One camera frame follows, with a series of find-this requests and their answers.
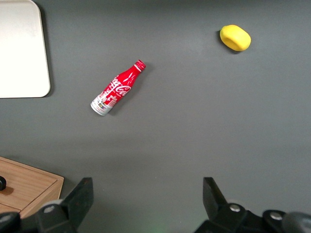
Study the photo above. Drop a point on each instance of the beige plastic tray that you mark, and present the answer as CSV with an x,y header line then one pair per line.
x,y
22,48

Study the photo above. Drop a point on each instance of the yellow sponge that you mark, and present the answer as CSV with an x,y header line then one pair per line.
x,y
235,37

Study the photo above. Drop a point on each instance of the wooden drawer cabinet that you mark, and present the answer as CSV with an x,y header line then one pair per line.
x,y
31,184

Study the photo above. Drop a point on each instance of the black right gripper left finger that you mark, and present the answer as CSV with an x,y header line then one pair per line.
x,y
73,213

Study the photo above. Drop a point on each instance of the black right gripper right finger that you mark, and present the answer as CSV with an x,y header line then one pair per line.
x,y
218,216

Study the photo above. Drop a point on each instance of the red coke bottle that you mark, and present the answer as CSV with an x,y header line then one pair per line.
x,y
116,89

